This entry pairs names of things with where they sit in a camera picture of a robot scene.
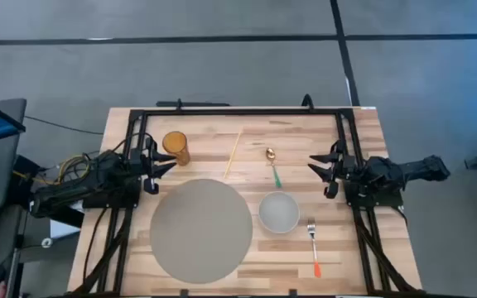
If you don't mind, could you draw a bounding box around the gold spoon with green handle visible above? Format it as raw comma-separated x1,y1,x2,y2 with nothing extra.
265,147,283,190

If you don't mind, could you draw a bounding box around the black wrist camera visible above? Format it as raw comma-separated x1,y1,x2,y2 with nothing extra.
142,176,160,195
323,180,340,199

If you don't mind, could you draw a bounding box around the yellow cable bundle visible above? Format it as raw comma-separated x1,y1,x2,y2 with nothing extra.
25,151,94,186

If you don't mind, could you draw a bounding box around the silver fork with orange handle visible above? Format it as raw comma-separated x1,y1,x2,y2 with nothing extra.
306,218,323,279

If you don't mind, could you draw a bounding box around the black floor cable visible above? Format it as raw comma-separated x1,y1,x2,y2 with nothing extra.
23,114,105,137

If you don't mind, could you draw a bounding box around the amber plastic cup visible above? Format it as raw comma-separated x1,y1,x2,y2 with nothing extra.
161,131,191,167

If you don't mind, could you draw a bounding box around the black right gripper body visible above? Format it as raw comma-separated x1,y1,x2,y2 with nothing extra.
331,139,366,183

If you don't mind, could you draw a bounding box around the white bowl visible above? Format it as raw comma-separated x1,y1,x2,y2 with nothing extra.
258,190,301,234

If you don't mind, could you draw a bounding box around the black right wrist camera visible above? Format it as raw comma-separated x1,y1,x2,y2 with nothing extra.
323,180,340,199

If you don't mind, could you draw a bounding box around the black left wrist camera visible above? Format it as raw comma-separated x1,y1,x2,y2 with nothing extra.
142,176,160,195

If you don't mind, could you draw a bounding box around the black metal table frame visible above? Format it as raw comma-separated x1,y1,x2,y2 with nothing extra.
83,105,426,298

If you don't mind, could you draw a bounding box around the round grey placemat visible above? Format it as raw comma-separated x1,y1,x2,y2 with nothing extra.
149,178,254,286

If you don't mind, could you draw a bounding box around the black clamp bar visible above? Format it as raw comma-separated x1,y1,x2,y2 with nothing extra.
156,98,232,109

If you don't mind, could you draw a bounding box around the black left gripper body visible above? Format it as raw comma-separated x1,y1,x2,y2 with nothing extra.
128,136,160,182

